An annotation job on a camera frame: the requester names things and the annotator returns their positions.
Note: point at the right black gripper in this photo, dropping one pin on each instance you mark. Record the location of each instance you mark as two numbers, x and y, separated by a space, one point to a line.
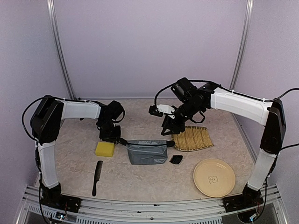
176 127

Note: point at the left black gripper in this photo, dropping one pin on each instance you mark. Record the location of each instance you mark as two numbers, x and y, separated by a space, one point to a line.
111 139

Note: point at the yellow sponge block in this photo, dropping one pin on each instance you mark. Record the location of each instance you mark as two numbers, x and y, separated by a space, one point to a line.
105 149

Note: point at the black clipper guard attachment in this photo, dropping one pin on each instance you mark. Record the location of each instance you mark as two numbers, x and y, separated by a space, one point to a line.
176 159

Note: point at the grey zip pouch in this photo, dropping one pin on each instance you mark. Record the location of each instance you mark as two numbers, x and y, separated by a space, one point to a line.
147 152

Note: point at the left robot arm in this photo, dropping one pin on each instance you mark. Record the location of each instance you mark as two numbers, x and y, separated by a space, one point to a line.
46 122

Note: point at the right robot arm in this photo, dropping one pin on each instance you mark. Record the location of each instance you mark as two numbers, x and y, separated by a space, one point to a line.
267 113

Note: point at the woven bamboo tray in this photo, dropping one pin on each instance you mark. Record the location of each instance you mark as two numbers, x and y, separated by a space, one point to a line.
192 139

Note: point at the black plastic comb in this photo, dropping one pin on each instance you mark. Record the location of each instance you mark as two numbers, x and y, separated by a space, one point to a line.
96 177

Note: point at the beige round plate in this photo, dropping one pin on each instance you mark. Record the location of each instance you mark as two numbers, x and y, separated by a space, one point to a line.
214 178

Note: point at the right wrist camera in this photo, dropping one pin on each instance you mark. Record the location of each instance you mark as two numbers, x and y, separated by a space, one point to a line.
160 110

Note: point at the front aluminium rail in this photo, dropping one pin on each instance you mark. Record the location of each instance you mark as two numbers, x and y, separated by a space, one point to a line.
102 211

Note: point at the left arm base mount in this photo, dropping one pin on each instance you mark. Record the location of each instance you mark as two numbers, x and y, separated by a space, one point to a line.
52 197

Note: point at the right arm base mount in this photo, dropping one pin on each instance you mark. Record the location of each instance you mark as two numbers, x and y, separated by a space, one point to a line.
248 198

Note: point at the left aluminium frame post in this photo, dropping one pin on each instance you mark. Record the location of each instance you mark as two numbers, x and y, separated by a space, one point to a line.
59 49

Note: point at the aluminium frame post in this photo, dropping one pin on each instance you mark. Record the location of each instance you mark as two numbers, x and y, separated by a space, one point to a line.
243 42
59 49

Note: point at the right aluminium frame post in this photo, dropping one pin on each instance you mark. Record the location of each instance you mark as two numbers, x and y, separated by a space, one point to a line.
243 42

